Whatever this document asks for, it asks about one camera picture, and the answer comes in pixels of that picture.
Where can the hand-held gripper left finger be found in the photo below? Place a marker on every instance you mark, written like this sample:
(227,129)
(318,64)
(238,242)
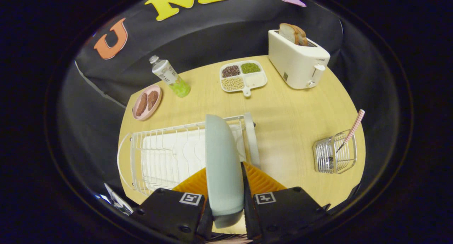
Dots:
(170,215)

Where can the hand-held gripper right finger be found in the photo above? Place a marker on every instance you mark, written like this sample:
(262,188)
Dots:
(283,212)

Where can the brown patty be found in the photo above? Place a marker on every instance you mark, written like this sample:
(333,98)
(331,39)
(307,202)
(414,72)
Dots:
(153,99)
(141,105)

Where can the green drink bottle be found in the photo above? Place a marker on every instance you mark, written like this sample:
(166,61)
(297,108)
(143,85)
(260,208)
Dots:
(170,75)

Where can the toast bread slice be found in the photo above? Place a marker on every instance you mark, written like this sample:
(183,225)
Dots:
(303,37)
(287,33)

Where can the pink plate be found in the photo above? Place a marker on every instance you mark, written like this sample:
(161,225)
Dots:
(157,106)

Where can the pale green plate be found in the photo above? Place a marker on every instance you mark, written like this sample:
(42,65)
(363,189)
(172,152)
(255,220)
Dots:
(223,166)

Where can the white toaster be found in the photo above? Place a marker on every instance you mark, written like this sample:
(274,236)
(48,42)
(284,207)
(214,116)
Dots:
(295,65)

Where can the white divided tray of beans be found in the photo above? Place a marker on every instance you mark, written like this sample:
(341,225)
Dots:
(244,81)

